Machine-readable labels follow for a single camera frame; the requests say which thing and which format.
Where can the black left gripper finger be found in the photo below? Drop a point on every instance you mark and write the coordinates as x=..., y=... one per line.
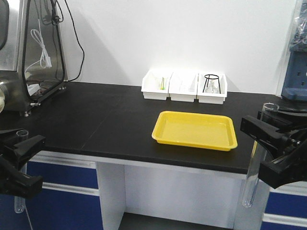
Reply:
x=19, y=150
x=16, y=183

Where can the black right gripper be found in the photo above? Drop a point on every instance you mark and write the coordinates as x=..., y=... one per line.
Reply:
x=288, y=143

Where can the tall transparent test tube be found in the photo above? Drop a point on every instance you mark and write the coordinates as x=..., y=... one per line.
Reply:
x=258, y=155

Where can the yellow plastic tray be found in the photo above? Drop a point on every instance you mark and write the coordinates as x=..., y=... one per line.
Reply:
x=214, y=132

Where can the blue white bench cabinet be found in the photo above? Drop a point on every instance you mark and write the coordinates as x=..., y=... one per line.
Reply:
x=98, y=193

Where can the blue lab apparatus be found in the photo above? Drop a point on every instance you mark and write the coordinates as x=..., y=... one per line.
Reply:
x=295, y=82

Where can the stainless steel cabinet machine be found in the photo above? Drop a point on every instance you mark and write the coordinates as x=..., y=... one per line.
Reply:
x=32, y=65

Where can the right white storage bin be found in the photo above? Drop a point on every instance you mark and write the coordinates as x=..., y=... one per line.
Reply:
x=212, y=98

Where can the white storage bin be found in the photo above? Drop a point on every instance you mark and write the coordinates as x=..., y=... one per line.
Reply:
x=212, y=98
x=149, y=86
x=183, y=85

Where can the glass flask in right bin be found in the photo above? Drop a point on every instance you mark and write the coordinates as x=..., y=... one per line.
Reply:
x=211, y=88

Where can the middle white storage bin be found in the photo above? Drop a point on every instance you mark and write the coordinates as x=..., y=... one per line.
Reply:
x=183, y=85

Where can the glass funnel with green sticks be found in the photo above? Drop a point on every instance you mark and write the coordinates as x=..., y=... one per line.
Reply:
x=160, y=83

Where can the left white storage bin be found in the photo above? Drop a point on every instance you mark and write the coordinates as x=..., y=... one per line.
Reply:
x=149, y=86

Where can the black wire tripod stand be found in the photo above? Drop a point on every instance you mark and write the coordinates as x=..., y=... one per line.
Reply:
x=209, y=77

